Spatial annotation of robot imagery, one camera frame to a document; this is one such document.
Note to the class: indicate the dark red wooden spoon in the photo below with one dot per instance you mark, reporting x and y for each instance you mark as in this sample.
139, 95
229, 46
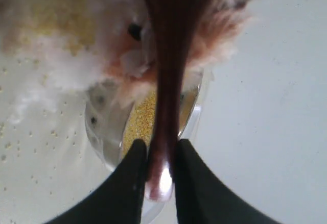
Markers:
168, 81

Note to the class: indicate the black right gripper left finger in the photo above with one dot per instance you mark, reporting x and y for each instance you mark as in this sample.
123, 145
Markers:
120, 197

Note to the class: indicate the steel bowl of yellow grain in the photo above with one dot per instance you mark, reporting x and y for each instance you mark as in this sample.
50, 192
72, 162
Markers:
111, 129

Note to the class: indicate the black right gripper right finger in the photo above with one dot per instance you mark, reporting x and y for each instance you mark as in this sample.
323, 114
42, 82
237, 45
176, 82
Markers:
201, 197

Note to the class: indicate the beige teddy bear striped sweater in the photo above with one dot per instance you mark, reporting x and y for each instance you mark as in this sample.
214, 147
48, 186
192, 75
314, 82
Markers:
77, 44

